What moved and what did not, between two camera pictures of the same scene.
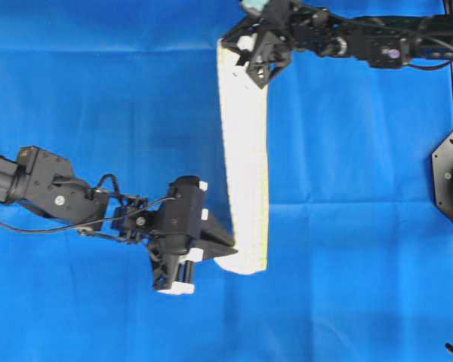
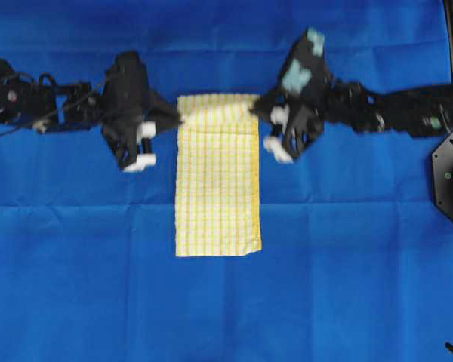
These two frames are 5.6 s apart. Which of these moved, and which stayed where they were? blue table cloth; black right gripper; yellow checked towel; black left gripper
Moved: yellow checked towel; black right gripper; black left gripper
Stayed: blue table cloth
